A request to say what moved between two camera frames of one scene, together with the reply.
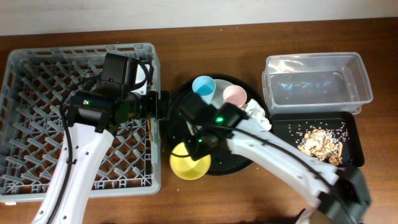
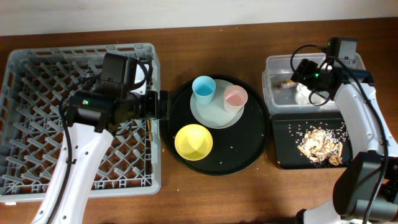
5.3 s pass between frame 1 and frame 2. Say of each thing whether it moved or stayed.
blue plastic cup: stayed
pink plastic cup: stayed
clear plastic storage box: stayed
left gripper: stayed
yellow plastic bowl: moved
